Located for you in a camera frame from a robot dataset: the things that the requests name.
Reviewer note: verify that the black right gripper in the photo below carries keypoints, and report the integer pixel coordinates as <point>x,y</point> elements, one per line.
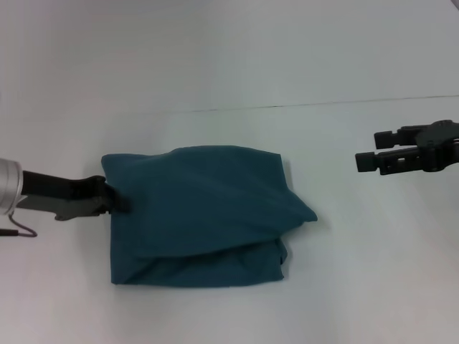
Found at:
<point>443,145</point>

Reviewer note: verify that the teal blue shirt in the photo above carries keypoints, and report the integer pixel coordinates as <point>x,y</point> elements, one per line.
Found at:
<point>201,215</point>

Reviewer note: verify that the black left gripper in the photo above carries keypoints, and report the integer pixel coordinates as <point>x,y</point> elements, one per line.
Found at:
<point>61,191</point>

